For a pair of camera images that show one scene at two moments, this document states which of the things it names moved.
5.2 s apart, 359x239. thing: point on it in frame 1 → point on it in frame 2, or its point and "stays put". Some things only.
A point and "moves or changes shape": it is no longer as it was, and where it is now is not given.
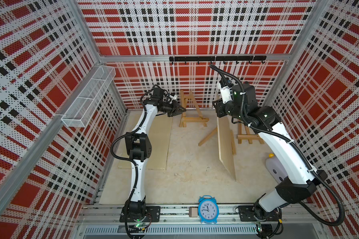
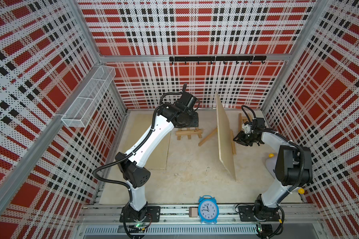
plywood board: [225, 143] stays put
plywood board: [159, 134] stays put
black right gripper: [219, 108] → [240, 139]
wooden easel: [185, 119] moves or changes shape
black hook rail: [224, 59] stays put
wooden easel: [214, 132] stays put
